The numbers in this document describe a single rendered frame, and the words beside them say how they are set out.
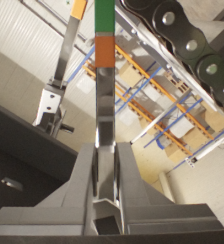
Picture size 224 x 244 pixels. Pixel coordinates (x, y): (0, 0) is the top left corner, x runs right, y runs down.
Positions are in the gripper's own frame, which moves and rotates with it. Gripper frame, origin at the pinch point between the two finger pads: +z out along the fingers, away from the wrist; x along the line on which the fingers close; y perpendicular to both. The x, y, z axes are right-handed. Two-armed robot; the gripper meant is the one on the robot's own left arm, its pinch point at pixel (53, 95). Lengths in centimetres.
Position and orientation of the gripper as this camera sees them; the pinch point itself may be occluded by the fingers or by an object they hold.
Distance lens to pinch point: 28.0
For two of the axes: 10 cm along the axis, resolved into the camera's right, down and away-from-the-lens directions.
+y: 9.1, 3.5, 2.4
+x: -0.8, 7.0, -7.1
